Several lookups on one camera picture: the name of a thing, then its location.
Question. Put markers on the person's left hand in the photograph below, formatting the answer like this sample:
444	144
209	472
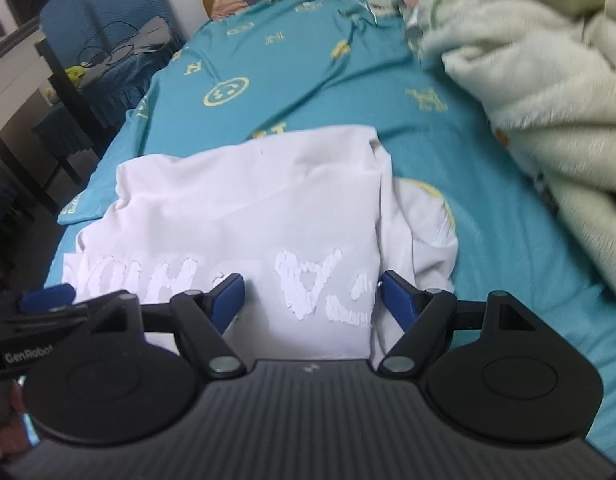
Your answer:
5	420

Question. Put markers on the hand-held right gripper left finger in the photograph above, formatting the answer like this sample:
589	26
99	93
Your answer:
228	296

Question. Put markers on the white t-shirt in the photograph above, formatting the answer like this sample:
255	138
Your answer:
248	210

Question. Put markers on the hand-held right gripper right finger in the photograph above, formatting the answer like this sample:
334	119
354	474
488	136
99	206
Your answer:
395	296

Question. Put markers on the white table with black legs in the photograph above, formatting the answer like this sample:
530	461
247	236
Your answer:
12	90

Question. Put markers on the blue covered chair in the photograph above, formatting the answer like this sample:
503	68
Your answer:
67	20
132	10

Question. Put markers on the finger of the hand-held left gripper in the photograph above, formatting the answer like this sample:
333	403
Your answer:
43	297

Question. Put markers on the grey cloth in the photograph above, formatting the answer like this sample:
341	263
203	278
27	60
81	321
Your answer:
142	40

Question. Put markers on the teal printed bed sheet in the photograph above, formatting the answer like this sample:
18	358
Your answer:
313	85

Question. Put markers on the pale green fluffy blanket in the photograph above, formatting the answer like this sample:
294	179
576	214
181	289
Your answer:
538	60

